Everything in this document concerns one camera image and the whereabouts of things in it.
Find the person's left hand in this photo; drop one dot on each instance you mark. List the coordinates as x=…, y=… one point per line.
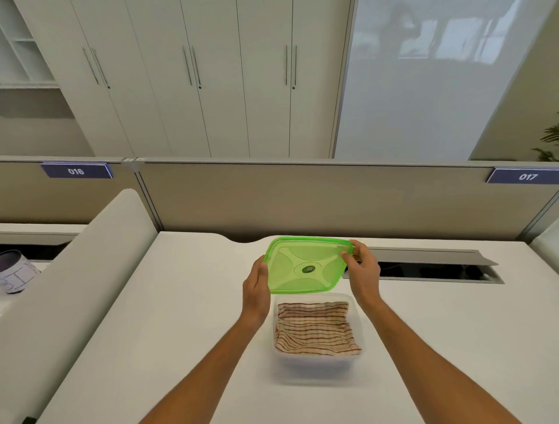
x=254, y=295

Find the person's right hand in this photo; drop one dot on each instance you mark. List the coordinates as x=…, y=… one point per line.
x=364, y=273

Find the person's right thumb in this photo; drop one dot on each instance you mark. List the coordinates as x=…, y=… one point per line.
x=348, y=260

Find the person's left thumb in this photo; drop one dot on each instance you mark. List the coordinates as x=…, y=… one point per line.
x=263, y=267

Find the green plastic container lid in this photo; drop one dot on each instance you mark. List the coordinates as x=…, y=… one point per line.
x=305, y=265

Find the person's left forearm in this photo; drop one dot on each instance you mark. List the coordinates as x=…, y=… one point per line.
x=205, y=371

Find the person's right forearm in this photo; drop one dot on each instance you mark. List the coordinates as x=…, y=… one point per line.
x=432, y=371

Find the beige desk partition panel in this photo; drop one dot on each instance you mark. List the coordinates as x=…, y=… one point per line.
x=65, y=192
x=332, y=201

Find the red striped cloth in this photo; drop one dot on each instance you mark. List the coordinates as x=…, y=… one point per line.
x=316, y=330

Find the clear plastic food container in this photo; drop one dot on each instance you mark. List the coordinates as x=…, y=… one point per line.
x=315, y=338

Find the blue desk number label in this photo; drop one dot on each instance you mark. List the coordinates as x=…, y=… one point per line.
x=77, y=170
x=524, y=175

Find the white side divider panel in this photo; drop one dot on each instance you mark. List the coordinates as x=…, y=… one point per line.
x=70, y=301

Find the white wardrobe cabinet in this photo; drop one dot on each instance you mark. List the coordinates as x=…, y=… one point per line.
x=205, y=78

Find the green potted plant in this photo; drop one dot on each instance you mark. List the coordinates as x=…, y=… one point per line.
x=548, y=142

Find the white patterned round object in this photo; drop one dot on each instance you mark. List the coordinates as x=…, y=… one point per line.
x=16, y=271

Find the white open shelf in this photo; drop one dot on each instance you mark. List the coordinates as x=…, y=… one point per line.
x=24, y=43

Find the frosted glass wall panel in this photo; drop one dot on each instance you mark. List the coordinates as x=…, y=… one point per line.
x=432, y=78

